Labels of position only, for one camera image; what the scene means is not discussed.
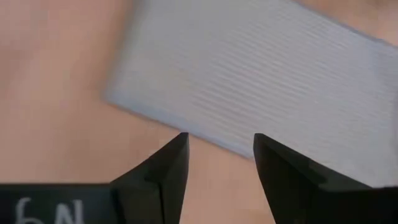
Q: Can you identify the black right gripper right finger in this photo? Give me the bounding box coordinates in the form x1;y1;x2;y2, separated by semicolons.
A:
253;133;398;224

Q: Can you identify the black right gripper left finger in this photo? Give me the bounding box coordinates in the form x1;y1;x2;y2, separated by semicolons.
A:
0;132;190;224

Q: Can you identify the grey microfiber towel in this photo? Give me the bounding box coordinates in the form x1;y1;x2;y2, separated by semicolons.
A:
104;0;398;189

